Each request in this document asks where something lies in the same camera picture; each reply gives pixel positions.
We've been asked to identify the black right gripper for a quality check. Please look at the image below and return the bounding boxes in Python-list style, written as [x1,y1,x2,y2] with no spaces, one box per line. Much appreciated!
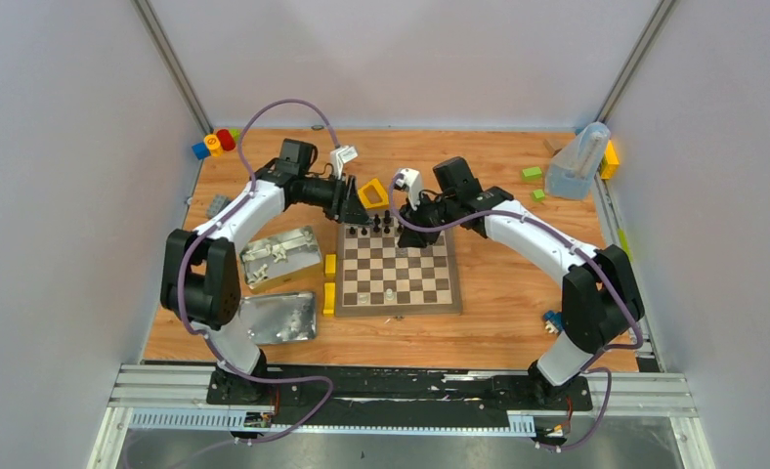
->
[399,192,458,248]

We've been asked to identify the yellow triangle frame block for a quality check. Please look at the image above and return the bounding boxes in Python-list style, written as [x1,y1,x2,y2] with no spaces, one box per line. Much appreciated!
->
[358,178,390,210]

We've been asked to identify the wooden chess board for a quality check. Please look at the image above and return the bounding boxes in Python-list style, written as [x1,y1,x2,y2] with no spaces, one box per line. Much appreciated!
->
[335,225,463,318]

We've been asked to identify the small yellow rectangular block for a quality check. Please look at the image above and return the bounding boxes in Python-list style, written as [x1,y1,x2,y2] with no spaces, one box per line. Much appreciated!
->
[324,253,337,278]

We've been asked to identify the yellow arch block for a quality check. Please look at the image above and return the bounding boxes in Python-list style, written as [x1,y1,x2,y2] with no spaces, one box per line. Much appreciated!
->
[322,282,336,317]

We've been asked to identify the gold tin with white pieces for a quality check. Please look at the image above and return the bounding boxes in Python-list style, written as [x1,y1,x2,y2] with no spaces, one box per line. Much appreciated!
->
[239,226,323,294]

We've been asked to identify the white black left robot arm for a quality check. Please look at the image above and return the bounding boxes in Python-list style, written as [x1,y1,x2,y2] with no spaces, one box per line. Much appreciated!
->
[160,139,371,404]

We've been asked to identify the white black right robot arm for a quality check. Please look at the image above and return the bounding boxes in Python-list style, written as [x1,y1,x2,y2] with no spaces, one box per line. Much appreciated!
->
[389,156,645,408]

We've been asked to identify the black chess pieces row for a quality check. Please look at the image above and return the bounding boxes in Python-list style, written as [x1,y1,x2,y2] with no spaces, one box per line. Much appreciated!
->
[340,209,403,238]

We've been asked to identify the silver tin lid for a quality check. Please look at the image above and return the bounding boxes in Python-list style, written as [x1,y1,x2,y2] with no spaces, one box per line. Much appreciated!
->
[236,291,318,346]

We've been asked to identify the gray lego brick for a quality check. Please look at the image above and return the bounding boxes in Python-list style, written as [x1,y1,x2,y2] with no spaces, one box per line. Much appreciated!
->
[205,194,232,219]

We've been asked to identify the green rectangular block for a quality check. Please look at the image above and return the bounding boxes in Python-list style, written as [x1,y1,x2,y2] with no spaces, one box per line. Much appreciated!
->
[521,166,543,182]

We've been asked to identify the red cylinder block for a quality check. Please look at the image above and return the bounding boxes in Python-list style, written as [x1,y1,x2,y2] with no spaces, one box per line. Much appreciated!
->
[215,129,236,151]

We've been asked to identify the yellow cylinder block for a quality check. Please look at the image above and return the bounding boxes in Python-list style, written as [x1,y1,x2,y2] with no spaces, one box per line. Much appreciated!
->
[203,134,224,156]

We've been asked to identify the blue cube block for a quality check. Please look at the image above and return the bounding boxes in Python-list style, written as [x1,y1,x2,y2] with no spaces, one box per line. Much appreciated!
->
[192,142,211,160]

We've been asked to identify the yellow blue toy car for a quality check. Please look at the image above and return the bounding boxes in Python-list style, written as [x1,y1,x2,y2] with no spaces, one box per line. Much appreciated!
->
[542,310,563,335]

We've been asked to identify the clear blue plastic container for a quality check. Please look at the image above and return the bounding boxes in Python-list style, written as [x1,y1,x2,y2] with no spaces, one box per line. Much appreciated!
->
[545,122,611,200]

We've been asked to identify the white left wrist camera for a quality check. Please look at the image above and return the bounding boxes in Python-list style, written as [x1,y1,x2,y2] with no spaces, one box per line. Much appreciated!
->
[328,145,359,180]

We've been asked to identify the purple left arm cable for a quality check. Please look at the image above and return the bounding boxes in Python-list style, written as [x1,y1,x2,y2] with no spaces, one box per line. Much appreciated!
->
[176,98,342,448]

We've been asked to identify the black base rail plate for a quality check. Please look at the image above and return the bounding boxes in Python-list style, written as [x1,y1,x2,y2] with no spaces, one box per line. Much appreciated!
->
[206,364,592,428]

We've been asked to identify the yellow block at right wall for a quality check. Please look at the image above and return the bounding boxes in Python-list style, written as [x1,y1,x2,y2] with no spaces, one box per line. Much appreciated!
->
[598,141,620,180]

